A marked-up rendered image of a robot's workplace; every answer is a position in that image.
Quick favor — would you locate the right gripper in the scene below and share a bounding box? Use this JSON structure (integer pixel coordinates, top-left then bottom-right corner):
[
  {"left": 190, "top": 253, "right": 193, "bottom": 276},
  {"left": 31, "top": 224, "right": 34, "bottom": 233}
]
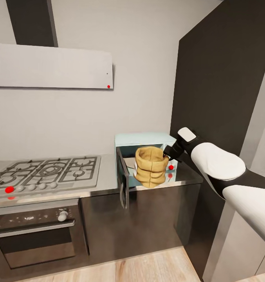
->
[{"left": 163, "top": 145, "right": 185, "bottom": 163}]

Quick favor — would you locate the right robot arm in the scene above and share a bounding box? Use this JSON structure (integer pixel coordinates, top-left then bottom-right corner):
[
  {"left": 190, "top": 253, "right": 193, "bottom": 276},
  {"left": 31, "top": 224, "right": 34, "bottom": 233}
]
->
[{"left": 163, "top": 127, "right": 265, "bottom": 242}]

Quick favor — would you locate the microwave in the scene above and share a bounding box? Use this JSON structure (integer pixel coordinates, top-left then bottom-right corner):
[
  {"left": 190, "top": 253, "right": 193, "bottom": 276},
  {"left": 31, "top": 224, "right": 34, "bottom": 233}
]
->
[{"left": 114, "top": 131, "right": 178, "bottom": 215}]

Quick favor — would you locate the popcorn bag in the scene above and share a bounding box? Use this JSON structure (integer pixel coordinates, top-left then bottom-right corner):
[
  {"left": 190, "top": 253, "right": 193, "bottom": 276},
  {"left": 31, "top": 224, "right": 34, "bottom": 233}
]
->
[{"left": 133, "top": 146, "right": 170, "bottom": 189}]

